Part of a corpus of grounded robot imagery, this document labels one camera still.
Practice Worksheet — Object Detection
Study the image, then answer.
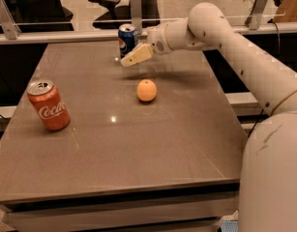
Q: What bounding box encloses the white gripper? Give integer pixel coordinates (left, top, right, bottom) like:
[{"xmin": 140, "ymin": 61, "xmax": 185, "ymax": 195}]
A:
[{"xmin": 120, "ymin": 23, "xmax": 172, "ymax": 67}]

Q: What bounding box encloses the blue perforated box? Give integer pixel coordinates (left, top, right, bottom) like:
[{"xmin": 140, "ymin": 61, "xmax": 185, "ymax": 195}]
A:
[{"xmin": 221, "ymin": 220, "xmax": 238, "ymax": 232}]

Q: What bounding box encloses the grey table drawer front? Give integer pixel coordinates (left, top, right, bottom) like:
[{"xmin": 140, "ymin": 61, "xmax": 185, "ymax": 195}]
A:
[{"xmin": 5, "ymin": 191, "xmax": 239, "ymax": 232}]

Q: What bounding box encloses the left metal glass bracket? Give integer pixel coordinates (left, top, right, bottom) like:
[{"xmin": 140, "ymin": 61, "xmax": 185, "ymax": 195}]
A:
[{"xmin": 0, "ymin": 0, "xmax": 21, "ymax": 40}]

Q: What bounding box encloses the red Coca-Cola can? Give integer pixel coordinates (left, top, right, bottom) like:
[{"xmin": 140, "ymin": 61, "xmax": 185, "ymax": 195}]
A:
[{"xmin": 27, "ymin": 78, "xmax": 71, "ymax": 131}]

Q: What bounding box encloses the orange fruit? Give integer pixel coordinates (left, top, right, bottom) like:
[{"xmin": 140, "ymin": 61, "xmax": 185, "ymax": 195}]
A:
[{"xmin": 136, "ymin": 79, "xmax": 157, "ymax": 102}]

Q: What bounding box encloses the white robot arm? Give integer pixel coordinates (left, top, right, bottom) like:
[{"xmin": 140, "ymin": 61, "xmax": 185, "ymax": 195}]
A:
[{"xmin": 121, "ymin": 3, "xmax": 297, "ymax": 232}]

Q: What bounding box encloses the blue Pepsi can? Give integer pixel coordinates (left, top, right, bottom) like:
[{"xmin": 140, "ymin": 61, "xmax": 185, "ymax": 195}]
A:
[{"xmin": 118, "ymin": 23, "xmax": 138, "ymax": 58}]

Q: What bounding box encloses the black office chair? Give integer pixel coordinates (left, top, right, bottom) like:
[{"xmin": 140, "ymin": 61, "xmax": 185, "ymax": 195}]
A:
[{"xmin": 88, "ymin": 0, "xmax": 160, "ymax": 29}]

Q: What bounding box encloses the right metal glass bracket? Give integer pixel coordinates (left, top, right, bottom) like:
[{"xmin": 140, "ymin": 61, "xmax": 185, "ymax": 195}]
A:
[{"xmin": 245, "ymin": 0, "xmax": 268, "ymax": 30}]

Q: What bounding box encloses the middle metal glass bracket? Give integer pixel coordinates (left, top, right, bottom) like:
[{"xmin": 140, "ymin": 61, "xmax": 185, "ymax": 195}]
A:
[{"xmin": 130, "ymin": 0, "xmax": 142, "ymax": 34}]

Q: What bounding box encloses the clear glass barrier panel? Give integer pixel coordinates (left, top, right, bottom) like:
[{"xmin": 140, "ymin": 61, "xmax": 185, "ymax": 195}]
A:
[{"xmin": 0, "ymin": 0, "xmax": 284, "ymax": 34}]

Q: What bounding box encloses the metal glass bracket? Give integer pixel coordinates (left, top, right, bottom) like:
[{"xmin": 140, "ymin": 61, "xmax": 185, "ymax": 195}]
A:
[
  {"xmin": 130, "ymin": 0, "xmax": 142, "ymax": 34},
  {"xmin": 245, "ymin": 0, "xmax": 268, "ymax": 30},
  {"xmin": 0, "ymin": 0, "xmax": 21, "ymax": 40}
]

